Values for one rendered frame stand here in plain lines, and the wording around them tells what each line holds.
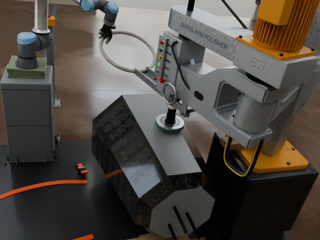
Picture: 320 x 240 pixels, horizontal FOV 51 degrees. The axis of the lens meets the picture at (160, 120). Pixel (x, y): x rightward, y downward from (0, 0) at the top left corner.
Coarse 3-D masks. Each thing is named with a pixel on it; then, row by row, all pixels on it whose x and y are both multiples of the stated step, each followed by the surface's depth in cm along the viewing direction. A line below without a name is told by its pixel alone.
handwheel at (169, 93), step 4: (164, 84) 218; (168, 84) 214; (172, 84) 212; (164, 88) 219; (172, 88) 211; (164, 92) 221; (168, 92) 215; (172, 92) 213; (176, 92) 210; (164, 96) 221; (168, 96) 216; (176, 96) 211; (164, 100) 222; (168, 100) 218; (176, 100) 213; (168, 104) 219; (172, 104) 215
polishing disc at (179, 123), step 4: (160, 116) 253; (164, 116) 254; (176, 116) 257; (156, 120) 247; (160, 120) 248; (176, 120) 251; (180, 120) 252; (160, 124) 244; (164, 124) 244; (168, 124) 245; (172, 124) 246; (176, 124) 247; (180, 124) 247; (164, 128) 241; (168, 128) 241; (172, 128) 241; (176, 128) 242; (180, 128) 244
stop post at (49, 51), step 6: (48, 18) 361; (54, 18) 366; (48, 24) 363; (54, 24) 364; (48, 48) 378; (48, 54) 382; (48, 60) 386; (54, 84) 404; (54, 90) 408; (54, 96) 412; (54, 102) 416
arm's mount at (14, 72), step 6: (12, 60) 293; (42, 60) 305; (12, 66) 284; (42, 66) 294; (12, 72) 281; (18, 72) 283; (24, 72) 284; (30, 72) 285; (36, 72) 286; (42, 72) 287; (30, 78) 287; (36, 78) 288; (42, 78) 290
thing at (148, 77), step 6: (138, 72) 260; (144, 72) 269; (150, 72) 266; (144, 78) 255; (150, 78) 262; (150, 84) 249; (156, 90) 245; (162, 96) 240; (180, 108) 226; (180, 114) 221; (186, 114) 222
